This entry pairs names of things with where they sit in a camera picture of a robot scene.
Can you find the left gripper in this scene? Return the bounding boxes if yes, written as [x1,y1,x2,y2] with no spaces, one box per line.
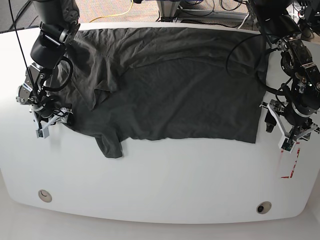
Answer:
[260,99,320,140]

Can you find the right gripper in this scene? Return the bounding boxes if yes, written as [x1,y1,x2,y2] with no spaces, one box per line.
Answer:
[32,103,74,130]

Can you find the dark grey t-shirt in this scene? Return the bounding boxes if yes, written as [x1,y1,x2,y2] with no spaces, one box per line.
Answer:
[58,27,268,159]

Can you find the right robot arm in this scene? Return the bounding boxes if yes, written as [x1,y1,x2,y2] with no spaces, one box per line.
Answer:
[16,0,80,138]

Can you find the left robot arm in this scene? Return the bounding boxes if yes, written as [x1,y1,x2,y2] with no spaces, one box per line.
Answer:
[246,0,320,145]

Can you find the red tape rectangle marking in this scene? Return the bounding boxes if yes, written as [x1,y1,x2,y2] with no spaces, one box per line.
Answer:
[277,147,301,179]

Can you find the left table grommet hole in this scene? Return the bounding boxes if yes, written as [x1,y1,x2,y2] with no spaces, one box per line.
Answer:
[38,189,53,203]

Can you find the table grommet hole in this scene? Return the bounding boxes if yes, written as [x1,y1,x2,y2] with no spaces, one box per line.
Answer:
[256,201,272,215]
[38,189,53,203]

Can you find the right table grommet hole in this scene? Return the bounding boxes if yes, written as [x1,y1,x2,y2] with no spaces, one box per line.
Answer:
[256,201,272,215]

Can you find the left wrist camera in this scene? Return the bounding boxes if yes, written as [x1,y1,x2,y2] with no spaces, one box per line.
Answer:
[278,135,297,153]

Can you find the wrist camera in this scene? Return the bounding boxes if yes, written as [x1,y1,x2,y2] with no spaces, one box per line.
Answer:
[278,135,297,153]
[36,127,50,139]

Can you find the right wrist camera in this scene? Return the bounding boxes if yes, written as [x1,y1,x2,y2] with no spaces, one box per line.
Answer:
[36,127,50,139]

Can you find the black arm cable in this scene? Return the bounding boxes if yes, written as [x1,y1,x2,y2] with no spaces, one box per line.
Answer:
[226,0,293,96]

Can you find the yellow cable on floor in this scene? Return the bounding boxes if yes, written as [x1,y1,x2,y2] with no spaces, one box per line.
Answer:
[89,0,133,23]

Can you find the black cables on floor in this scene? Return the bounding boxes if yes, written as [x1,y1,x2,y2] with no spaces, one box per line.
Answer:
[0,0,33,33]

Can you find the aluminium frame stand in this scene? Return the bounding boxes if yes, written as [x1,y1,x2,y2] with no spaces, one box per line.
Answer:
[156,0,301,38]

